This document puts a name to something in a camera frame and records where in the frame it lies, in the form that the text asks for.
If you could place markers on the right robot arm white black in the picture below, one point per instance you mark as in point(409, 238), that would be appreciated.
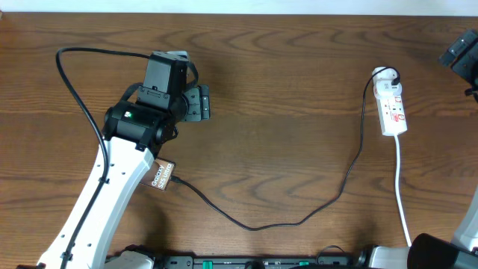
point(425, 251)

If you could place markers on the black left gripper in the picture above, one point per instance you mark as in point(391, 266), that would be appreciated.
point(202, 109)

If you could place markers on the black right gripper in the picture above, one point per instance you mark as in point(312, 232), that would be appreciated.
point(465, 64)

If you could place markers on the Galaxy smartphone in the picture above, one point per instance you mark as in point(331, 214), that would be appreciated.
point(160, 174)

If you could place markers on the white power strip, red switches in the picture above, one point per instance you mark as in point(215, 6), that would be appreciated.
point(387, 90)

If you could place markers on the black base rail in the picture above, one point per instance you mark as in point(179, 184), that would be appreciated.
point(189, 262)

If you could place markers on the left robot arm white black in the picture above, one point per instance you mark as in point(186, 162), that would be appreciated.
point(135, 129)

